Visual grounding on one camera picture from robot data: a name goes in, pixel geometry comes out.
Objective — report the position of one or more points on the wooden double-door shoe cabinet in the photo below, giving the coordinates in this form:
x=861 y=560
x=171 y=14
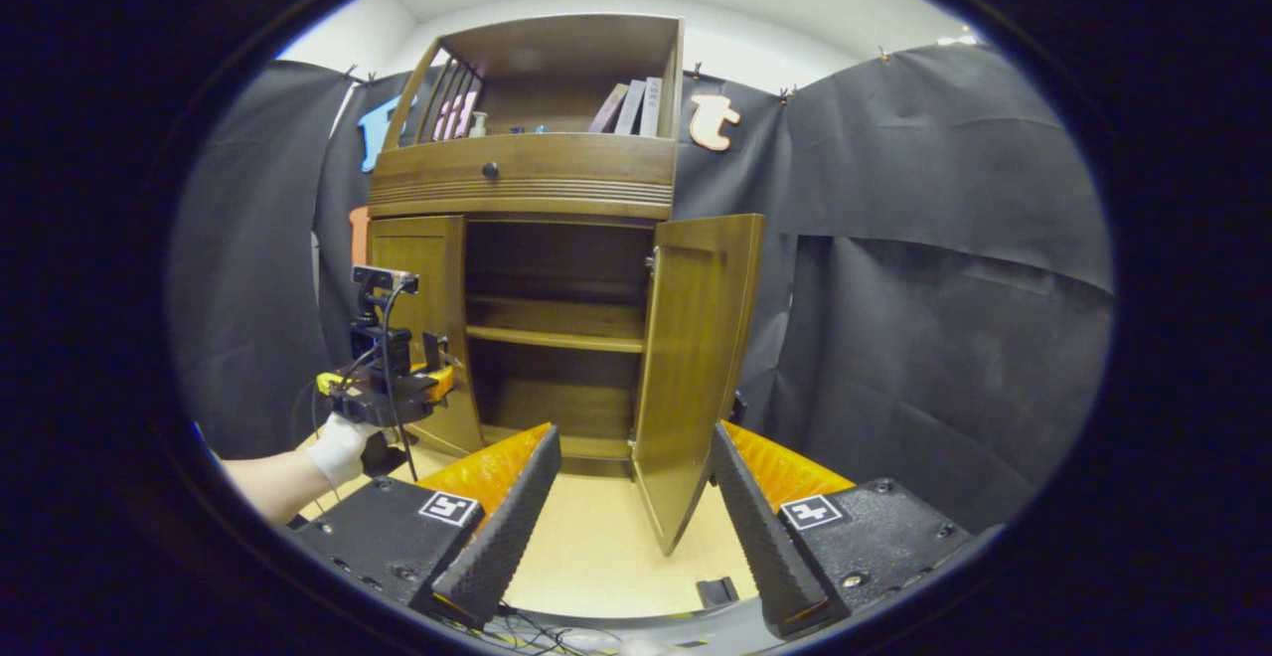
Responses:
x=556 y=179

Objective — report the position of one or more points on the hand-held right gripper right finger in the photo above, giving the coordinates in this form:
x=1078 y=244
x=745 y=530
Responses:
x=770 y=537

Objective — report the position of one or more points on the white pump bottle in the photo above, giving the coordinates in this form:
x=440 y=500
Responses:
x=478 y=126

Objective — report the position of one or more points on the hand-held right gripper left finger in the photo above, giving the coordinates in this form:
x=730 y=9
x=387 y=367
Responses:
x=502 y=537

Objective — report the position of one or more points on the black backdrop cloth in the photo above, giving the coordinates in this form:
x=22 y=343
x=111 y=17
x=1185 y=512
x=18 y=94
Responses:
x=944 y=288

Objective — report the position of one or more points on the wooden drawer with black knob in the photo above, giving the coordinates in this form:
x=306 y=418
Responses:
x=576 y=174

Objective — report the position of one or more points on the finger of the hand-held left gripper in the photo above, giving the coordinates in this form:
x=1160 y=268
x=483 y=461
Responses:
x=440 y=383

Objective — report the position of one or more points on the grey book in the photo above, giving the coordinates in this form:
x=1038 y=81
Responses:
x=651 y=107

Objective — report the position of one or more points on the lavender book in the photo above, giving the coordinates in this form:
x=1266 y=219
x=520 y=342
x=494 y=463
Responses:
x=630 y=109

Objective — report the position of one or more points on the wooden inner shelf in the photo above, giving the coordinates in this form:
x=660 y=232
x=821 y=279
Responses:
x=556 y=336

